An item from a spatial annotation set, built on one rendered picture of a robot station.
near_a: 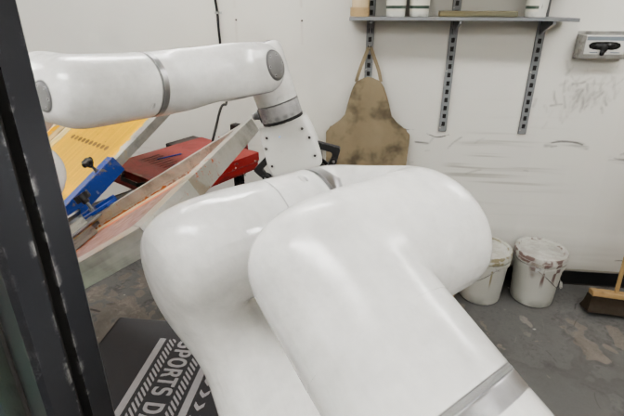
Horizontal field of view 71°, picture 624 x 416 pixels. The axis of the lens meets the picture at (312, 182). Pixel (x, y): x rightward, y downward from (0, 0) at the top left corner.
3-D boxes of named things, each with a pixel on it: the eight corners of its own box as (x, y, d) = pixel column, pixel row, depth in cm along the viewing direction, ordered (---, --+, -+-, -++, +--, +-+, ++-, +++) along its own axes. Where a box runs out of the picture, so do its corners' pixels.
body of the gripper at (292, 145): (249, 124, 77) (269, 182, 80) (305, 109, 74) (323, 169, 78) (259, 114, 83) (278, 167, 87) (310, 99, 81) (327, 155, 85)
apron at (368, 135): (402, 205, 299) (416, 45, 259) (403, 210, 292) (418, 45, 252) (325, 201, 305) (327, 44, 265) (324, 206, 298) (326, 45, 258)
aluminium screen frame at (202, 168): (259, 130, 112) (251, 117, 111) (157, 249, 58) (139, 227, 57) (54, 253, 135) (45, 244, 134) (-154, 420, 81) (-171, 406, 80)
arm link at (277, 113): (245, 114, 76) (251, 129, 77) (293, 100, 74) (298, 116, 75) (255, 105, 83) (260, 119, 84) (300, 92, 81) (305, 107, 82)
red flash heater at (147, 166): (207, 152, 260) (205, 133, 255) (264, 168, 234) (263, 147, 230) (110, 184, 215) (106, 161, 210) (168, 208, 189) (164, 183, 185)
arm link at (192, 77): (133, 122, 60) (240, 102, 77) (193, 109, 53) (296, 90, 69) (116, 58, 59) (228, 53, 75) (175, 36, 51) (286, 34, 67)
